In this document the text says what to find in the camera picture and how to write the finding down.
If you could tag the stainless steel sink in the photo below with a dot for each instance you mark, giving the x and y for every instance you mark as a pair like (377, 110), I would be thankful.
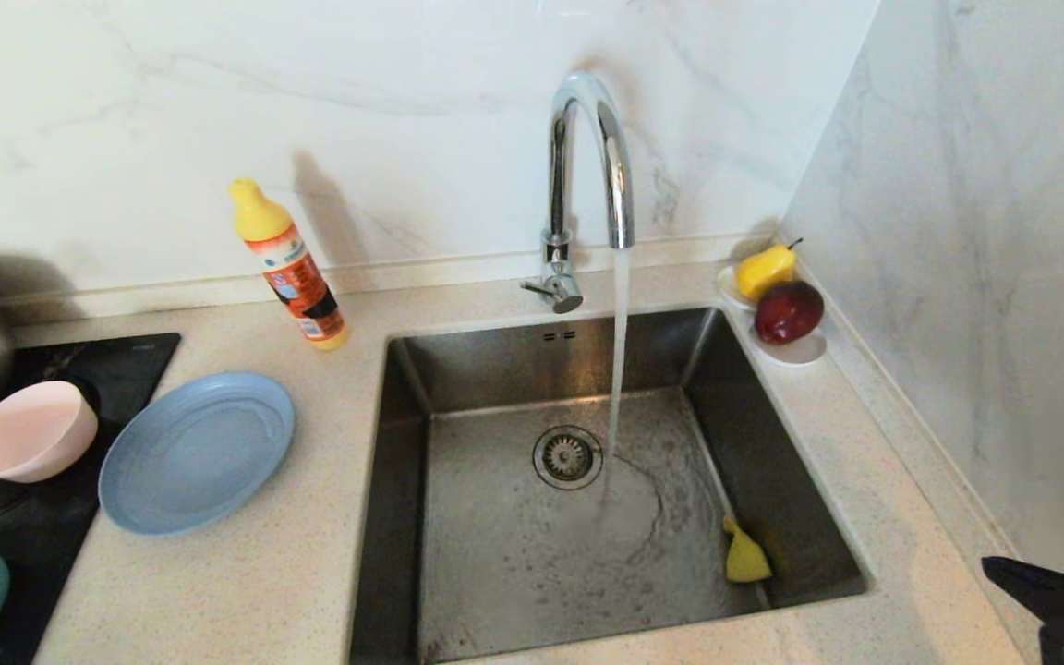
(513, 573)

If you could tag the black induction cooktop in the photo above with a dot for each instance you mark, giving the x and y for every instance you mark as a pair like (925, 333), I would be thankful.
(135, 365)

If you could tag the large blue-grey plate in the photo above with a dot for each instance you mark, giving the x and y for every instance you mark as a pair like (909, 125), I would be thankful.
(195, 453)

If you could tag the yellow pear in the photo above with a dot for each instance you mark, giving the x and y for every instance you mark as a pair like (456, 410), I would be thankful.
(763, 271)

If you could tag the pink plastic bowl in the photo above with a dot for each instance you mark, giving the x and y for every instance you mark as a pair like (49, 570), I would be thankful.
(29, 432)

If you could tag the dark red apple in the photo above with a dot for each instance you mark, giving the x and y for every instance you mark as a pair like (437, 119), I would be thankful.
(788, 312)

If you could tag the yellow sponge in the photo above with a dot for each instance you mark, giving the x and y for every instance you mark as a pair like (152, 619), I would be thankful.
(744, 559)

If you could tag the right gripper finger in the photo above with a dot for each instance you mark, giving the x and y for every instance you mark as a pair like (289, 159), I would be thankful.
(1045, 591)

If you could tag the metal drain strainer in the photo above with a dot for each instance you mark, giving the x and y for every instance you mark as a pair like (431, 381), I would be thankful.
(567, 457)

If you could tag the yellow capped dish soap bottle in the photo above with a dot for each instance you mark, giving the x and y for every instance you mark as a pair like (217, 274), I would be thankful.
(296, 277)

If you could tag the chrome gooseneck faucet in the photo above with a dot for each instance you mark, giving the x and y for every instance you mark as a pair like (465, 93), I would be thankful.
(558, 171)

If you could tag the white fruit dish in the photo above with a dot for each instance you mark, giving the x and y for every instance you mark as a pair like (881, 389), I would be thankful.
(802, 354)

